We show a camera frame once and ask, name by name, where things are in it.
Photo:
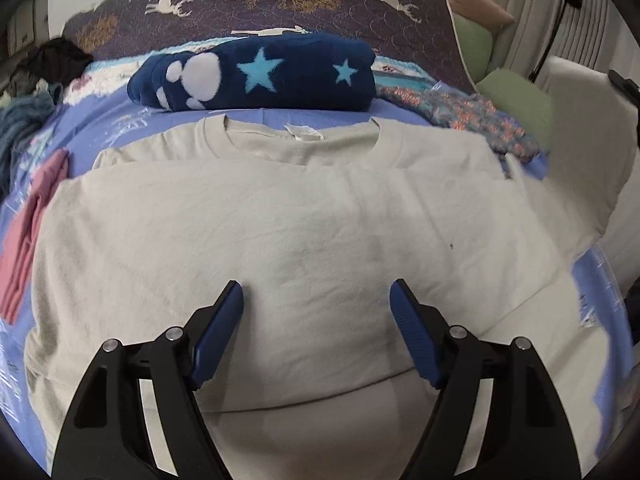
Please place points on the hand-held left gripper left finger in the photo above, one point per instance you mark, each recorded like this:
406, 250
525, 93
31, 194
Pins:
220, 330

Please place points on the navy star print blanket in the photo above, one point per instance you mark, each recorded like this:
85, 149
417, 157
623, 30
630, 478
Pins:
300, 85

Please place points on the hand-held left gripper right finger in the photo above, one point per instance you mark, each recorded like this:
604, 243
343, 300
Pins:
412, 330

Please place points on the white pillow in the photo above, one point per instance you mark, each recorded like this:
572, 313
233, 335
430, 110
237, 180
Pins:
590, 110

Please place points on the black floor lamp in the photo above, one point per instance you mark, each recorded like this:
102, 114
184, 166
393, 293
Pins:
552, 30

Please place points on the green pillow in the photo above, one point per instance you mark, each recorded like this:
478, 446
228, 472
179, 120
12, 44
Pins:
520, 105
472, 47

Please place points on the teal cloth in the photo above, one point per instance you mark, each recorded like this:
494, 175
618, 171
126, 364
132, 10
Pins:
20, 120

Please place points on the folded floral cloth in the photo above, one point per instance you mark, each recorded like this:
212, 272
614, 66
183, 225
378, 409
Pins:
470, 115

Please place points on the blue printed blanket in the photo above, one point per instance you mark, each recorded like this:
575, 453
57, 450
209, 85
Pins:
100, 130

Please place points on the tan pillow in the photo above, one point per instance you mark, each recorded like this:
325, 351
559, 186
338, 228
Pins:
477, 7

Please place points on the purple deer print quilt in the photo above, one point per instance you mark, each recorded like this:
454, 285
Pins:
325, 15

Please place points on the pink cloth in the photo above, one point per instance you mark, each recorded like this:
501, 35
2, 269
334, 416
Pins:
25, 240

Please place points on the dark clothes pile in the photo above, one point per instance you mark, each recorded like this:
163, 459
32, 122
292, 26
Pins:
55, 60

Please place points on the beige t-shirt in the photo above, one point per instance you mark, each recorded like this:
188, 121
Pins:
300, 220

